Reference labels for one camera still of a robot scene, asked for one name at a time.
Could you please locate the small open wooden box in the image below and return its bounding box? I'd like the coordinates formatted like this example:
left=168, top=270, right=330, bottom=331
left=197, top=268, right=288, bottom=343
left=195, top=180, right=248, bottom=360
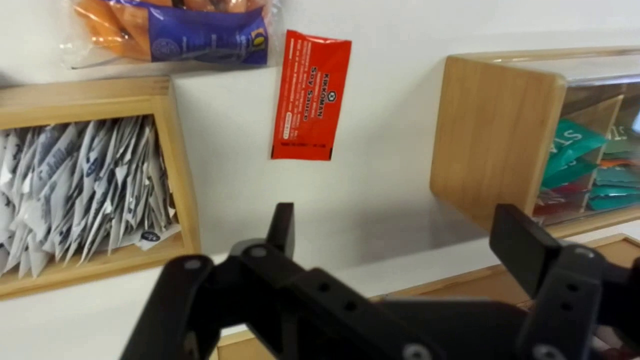
left=0, top=75, right=204, bottom=303

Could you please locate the purple orange snack packet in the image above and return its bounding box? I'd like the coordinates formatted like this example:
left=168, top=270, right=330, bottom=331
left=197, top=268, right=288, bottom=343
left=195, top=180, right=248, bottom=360
left=59, top=0, right=281, bottom=75

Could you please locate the single red sachet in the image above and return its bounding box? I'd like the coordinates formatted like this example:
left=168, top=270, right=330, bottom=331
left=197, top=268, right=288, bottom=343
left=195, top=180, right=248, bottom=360
left=269, top=29, right=355, bottom=164

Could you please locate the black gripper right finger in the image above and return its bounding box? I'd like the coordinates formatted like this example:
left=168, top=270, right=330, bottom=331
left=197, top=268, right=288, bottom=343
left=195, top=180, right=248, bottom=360
left=489, top=201, right=640, bottom=360

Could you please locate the red tea bags pile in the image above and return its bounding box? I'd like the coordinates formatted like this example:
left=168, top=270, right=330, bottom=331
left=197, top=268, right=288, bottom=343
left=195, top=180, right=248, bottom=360
left=531, top=184, right=593, bottom=227

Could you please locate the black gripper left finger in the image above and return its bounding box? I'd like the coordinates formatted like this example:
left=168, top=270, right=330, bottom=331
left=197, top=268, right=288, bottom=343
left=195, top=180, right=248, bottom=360
left=118, top=201, right=436, bottom=360

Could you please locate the teal tea bags pile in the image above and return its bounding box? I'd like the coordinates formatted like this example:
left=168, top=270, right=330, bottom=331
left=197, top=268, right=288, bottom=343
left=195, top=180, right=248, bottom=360
left=541, top=119, right=640, bottom=214

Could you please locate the wooden tea box clear lid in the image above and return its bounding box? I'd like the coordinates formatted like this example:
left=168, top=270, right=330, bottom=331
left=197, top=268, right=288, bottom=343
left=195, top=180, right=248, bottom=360
left=429, top=47, right=640, bottom=240

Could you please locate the wooden tiered condiment organizer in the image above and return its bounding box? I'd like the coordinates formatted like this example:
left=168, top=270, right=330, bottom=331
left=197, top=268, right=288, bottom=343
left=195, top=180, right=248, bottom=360
left=213, top=231, right=640, bottom=360

